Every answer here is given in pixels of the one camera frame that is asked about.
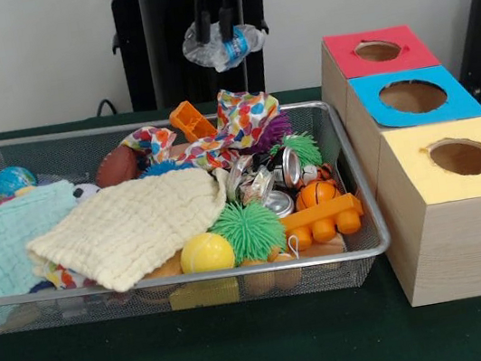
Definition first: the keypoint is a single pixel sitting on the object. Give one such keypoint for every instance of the brown toy football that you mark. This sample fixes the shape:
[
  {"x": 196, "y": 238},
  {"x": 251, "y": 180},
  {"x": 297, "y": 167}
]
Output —
[{"x": 117, "y": 165}]

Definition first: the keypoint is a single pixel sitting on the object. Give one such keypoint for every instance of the bottle with blue label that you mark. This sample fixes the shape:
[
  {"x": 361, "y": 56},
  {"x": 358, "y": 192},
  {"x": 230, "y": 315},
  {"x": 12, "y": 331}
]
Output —
[{"x": 220, "y": 53}]

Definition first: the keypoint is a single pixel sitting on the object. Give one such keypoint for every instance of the orange toy basketball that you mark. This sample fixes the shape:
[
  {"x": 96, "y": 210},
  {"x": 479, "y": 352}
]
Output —
[{"x": 316, "y": 193}]

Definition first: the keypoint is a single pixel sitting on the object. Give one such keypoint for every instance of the long orange toy block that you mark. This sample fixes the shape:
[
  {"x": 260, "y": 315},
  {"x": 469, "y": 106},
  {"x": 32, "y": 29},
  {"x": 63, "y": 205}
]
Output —
[{"x": 323, "y": 213}]

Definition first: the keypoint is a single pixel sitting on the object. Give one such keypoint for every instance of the cream waffle cloth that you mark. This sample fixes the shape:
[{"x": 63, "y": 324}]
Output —
[{"x": 137, "y": 224}]

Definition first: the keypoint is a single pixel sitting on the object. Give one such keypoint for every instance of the dark green table cloth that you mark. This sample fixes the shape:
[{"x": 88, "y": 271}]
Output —
[{"x": 249, "y": 348}]

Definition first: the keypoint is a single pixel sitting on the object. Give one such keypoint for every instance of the silver mesh bin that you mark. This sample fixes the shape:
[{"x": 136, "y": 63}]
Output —
[{"x": 105, "y": 308}]

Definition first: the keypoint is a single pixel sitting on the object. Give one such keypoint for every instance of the colourful dotted cloth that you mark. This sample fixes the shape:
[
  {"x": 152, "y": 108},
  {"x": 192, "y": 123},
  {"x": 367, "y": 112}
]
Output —
[{"x": 244, "y": 116}]

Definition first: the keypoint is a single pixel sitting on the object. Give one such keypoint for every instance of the blue globe ball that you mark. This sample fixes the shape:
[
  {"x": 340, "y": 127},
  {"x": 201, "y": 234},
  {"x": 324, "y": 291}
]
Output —
[{"x": 12, "y": 182}]

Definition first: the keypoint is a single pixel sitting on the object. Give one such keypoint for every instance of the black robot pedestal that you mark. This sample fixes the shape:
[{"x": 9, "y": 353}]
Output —
[{"x": 166, "y": 55}]

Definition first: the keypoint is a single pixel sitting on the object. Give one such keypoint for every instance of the large green spiky ball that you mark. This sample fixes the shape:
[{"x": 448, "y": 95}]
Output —
[{"x": 248, "y": 229}]

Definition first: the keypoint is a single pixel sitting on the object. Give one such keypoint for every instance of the wooden box with three holes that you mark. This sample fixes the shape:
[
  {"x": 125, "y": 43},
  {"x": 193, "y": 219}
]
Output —
[{"x": 461, "y": 246}]

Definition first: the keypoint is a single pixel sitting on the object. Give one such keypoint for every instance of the yellow ball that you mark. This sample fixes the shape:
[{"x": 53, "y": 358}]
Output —
[{"x": 206, "y": 252}]

